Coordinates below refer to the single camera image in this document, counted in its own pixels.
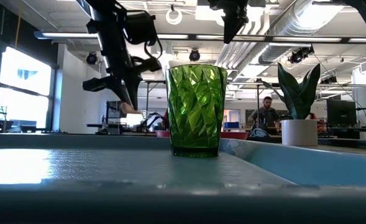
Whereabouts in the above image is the green plant in white pot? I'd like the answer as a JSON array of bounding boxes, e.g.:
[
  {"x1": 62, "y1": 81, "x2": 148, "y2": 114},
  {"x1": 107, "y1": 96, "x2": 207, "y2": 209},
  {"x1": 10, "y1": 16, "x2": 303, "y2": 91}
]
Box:
[{"x1": 261, "y1": 62, "x2": 322, "y2": 147}]

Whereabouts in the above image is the black ceiling camera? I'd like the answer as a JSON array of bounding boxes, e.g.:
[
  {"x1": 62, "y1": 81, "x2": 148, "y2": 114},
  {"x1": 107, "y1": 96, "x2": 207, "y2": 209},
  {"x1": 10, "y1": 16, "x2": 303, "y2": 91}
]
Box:
[
  {"x1": 85, "y1": 51, "x2": 98, "y2": 65},
  {"x1": 188, "y1": 48, "x2": 201, "y2": 62}
]

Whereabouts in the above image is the green faceted plastic cup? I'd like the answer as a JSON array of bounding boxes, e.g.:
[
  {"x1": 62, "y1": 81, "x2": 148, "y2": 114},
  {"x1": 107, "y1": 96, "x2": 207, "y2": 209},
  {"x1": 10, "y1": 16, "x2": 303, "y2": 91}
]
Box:
[{"x1": 165, "y1": 63, "x2": 229, "y2": 158}]

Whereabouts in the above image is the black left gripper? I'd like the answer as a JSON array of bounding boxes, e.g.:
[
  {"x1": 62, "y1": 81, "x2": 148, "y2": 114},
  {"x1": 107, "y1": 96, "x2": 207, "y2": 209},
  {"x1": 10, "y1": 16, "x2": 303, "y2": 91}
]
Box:
[{"x1": 82, "y1": 30, "x2": 163, "y2": 110}]

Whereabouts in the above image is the blue white rounded object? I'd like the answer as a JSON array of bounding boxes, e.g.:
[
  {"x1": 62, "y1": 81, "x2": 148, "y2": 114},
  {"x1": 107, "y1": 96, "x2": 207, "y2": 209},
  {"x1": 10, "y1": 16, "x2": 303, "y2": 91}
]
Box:
[{"x1": 250, "y1": 128, "x2": 270, "y2": 139}]

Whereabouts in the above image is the blue plastic tray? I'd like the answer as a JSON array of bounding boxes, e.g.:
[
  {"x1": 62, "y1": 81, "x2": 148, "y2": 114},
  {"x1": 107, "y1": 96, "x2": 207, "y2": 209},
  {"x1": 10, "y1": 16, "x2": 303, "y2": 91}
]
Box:
[{"x1": 0, "y1": 133, "x2": 366, "y2": 224}]

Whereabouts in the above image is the large window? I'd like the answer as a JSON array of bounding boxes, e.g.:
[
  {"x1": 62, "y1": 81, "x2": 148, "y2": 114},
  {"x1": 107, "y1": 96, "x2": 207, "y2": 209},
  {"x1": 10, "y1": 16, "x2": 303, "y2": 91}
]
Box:
[{"x1": 0, "y1": 46, "x2": 55, "y2": 131}]

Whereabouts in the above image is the silver ceiling duct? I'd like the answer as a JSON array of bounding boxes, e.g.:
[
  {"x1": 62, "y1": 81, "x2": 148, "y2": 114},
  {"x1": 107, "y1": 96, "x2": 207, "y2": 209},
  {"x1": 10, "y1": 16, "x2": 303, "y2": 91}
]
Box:
[{"x1": 257, "y1": 0, "x2": 347, "y2": 65}]

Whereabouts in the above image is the black track light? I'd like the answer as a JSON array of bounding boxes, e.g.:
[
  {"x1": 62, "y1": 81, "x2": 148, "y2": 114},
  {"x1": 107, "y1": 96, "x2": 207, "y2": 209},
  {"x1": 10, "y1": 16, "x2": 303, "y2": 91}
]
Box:
[{"x1": 287, "y1": 45, "x2": 315, "y2": 65}]

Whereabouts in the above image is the white cable ring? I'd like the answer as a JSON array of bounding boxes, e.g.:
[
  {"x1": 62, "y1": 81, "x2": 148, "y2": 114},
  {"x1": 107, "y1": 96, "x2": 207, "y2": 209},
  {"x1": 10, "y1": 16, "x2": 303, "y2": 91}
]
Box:
[{"x1": 165, "y1": 8, "x2": 183, "y2": 26}]

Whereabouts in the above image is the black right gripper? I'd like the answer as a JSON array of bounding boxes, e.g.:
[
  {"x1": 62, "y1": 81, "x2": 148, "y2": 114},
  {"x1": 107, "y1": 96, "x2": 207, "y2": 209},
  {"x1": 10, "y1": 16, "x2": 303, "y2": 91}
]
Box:
[{"x1": 207, "y1": 0, "x2": 266, "y2": 44}]

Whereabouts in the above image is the black computer monitor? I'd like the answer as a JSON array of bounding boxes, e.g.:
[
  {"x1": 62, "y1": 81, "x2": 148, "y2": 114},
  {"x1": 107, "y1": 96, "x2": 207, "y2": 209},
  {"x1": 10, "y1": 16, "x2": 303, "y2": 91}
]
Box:
[
  {"x1": 106, "y1": 100, "x2": 127, "y2": 119},
  {"x1": 326, "y1": 99, "x2": 358, "y2": 126}
]

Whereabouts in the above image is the person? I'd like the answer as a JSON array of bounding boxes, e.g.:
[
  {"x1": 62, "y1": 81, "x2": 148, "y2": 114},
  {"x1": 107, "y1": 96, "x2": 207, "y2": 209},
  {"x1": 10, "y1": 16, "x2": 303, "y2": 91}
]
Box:
[{"x1": 247, "y1": 95, "x2": 282, "y2": 138}]

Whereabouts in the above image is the black metal stand frame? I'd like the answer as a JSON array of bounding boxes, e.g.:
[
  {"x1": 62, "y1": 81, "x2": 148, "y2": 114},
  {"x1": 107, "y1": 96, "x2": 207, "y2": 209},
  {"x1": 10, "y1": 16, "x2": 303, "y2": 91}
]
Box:
[{"x1": 145, "y1": 80, "x2": 168, "y2": 125}]

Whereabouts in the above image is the overhead light bar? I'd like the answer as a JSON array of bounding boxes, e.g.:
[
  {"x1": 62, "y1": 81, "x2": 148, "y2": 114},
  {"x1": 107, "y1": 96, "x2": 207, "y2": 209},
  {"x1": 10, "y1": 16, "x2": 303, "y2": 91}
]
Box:
[{"x1": 33, "y1": 30, "x2": 366, "y2": 44}]

